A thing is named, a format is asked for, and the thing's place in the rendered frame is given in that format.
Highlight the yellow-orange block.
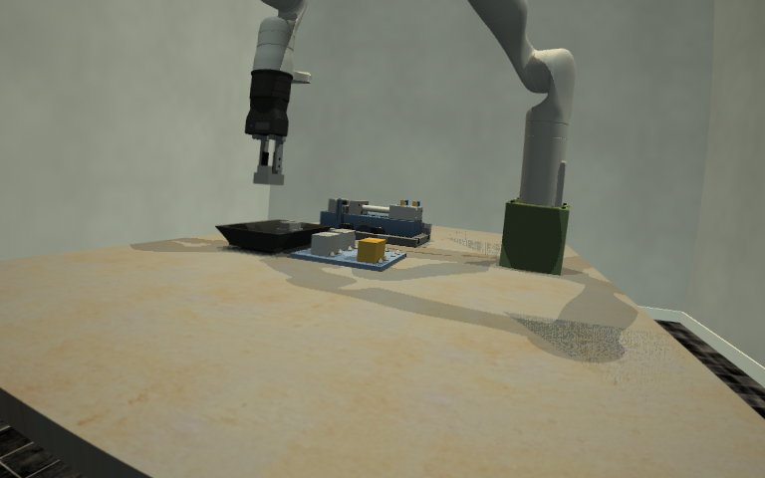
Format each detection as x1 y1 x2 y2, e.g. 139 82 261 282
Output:
357 238 385 263

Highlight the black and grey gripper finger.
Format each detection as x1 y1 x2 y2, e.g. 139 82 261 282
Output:
268 134 286 171
252 134 270 165

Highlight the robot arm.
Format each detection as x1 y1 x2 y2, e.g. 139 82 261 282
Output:
257 0 576 207

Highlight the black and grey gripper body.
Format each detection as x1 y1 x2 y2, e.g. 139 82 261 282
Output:
245 44 311 136

